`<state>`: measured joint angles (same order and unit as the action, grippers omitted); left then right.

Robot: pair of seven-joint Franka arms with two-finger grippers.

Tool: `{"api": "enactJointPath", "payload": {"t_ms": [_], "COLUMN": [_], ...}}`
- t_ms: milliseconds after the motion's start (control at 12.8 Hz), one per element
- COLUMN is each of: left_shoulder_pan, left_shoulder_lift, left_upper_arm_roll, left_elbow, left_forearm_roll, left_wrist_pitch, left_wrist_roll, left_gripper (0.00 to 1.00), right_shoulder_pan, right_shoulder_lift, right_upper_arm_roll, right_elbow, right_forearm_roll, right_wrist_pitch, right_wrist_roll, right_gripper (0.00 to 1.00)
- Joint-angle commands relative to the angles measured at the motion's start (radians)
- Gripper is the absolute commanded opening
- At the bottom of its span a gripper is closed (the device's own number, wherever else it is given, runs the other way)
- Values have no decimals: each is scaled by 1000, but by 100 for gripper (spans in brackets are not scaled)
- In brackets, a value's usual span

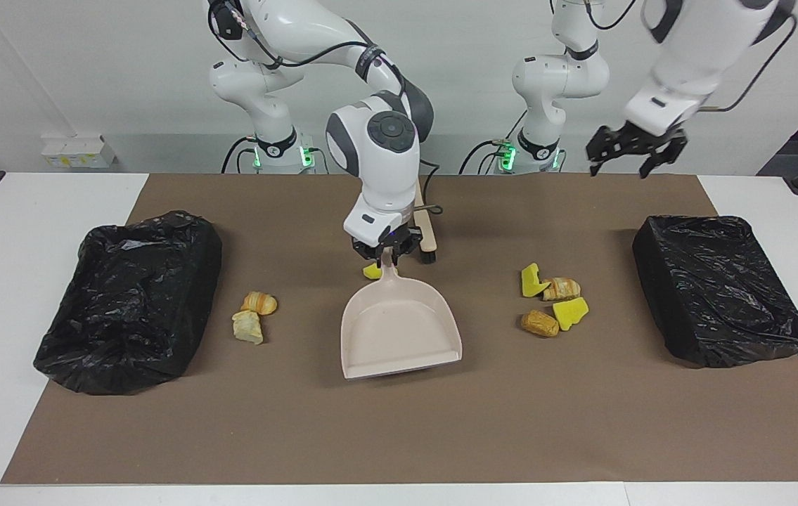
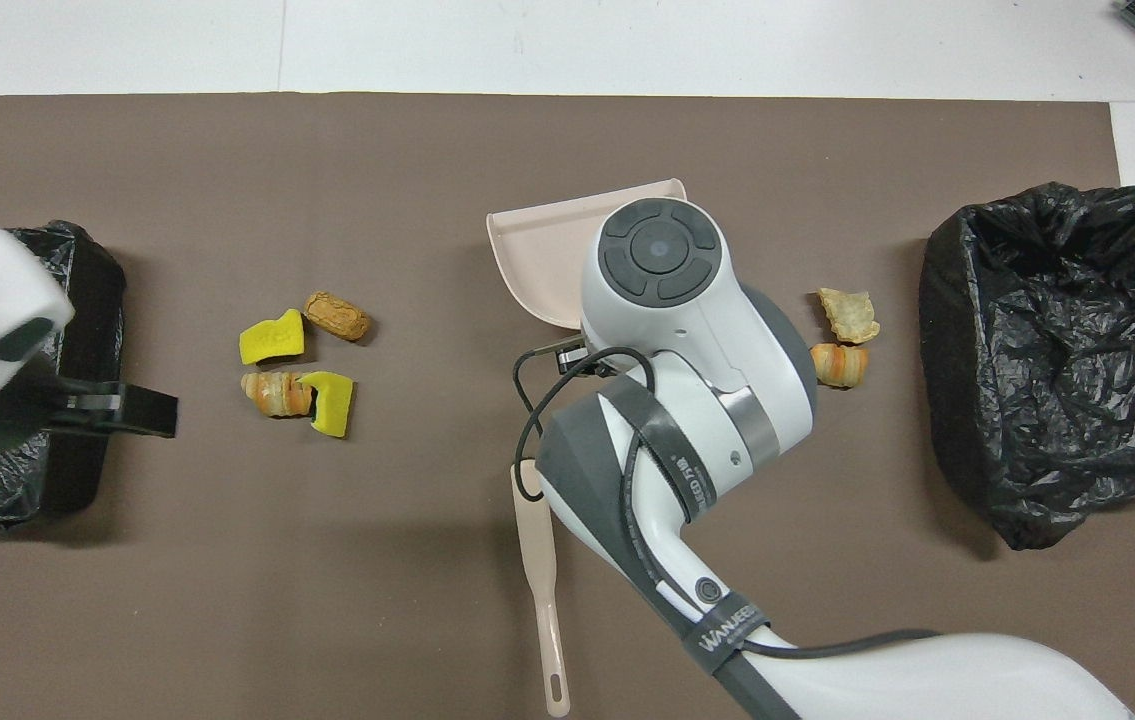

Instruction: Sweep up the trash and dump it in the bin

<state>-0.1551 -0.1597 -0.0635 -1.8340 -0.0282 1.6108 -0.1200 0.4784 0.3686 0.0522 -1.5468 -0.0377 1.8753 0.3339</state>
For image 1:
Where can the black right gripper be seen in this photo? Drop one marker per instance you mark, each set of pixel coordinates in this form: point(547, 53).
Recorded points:
point(406, 235)

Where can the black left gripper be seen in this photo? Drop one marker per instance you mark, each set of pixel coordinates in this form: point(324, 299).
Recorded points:
point(645, 138)

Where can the small yellow sponge piece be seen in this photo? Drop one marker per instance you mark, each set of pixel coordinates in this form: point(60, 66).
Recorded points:
point(371, 271)

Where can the beige plastic dustpan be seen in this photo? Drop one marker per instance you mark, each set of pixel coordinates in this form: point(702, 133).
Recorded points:
point(398, 330)

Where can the croissant pastry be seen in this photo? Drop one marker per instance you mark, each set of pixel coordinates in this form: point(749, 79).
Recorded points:
point(259, 303)
point(562, 289)

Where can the yellow sponge with green backing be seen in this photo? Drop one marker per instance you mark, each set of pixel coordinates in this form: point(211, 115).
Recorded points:
point(530, 282)

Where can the pale torn bread piece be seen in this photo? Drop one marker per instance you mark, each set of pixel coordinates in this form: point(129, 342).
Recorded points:
point(247, 328)

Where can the brown bread roll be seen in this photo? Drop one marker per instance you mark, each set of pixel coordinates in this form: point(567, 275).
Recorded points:
point(539, 323)

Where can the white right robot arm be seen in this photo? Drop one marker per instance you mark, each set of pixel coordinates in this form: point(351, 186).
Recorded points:
point(377, 161)

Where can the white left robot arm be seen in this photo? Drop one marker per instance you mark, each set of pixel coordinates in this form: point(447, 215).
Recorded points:
point(687, 42)

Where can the black bag-lined trash bin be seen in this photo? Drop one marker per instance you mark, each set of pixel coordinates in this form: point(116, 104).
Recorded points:
point(715, 288)
point(124, 302)

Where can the brown table mat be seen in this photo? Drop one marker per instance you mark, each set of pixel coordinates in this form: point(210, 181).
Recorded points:
point(398, 436)

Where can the white wall socket box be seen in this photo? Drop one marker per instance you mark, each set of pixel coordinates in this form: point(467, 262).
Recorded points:
point(79, 151)

